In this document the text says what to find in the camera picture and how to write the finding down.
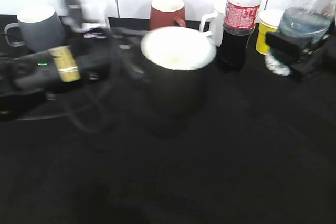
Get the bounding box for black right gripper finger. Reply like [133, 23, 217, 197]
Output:
[265, 31, 313, 65]

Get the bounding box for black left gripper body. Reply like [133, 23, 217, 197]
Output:
[67, 28, 121, 82]

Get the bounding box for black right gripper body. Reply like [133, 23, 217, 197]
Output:
[290, 21, 335, 81]

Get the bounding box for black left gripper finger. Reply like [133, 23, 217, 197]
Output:
[112, 27, 149, 49]

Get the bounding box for clear water bottle green label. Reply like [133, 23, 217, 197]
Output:
[265, 0, 335, 76]

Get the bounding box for black ceramic mug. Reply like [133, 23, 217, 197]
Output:
[140, 26, 217, 138]

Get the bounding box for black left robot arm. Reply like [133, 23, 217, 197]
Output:
[1, 27, 147, 121]

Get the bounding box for yellow paper cup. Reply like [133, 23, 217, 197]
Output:
[256, 9, 284, 55]

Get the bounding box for white milk carton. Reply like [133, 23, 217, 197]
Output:
[81, 0, 110, 33]

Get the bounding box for red ceramic mug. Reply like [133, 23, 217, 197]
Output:
[150, 0, 186, 30]

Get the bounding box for cola bottle red label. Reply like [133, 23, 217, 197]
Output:
[216, 0, 264, 73]

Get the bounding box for grey ceramic mug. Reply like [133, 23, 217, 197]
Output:
[4, 5, 66, 52]

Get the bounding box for white ceramic mug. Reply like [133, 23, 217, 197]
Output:
[199, 2, 226, 47]

